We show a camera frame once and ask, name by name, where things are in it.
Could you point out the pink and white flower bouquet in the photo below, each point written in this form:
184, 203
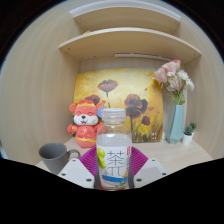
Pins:
173, 78

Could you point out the white light bar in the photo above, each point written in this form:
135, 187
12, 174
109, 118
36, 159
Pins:
138, 56

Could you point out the light wooden shelf unit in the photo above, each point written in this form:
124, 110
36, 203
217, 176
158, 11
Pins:
130, 40

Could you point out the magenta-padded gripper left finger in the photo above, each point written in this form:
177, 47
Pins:
76, 172

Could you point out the yellow poppy flower painting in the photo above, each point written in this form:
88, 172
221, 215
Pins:
133, 86

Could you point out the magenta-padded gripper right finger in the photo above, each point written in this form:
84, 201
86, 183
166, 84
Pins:
150, 171

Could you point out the grey ceramic mug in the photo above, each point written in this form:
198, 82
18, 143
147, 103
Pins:
54, 157

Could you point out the red and white plush toy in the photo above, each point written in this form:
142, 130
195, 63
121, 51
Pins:
85, 128

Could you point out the small potted green plant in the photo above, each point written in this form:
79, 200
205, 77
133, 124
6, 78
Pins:
188, 135

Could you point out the clear plastic drink bottle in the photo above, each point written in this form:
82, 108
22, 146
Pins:
114, 150

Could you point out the light teal faceted vase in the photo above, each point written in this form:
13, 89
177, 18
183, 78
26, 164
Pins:
175, 125

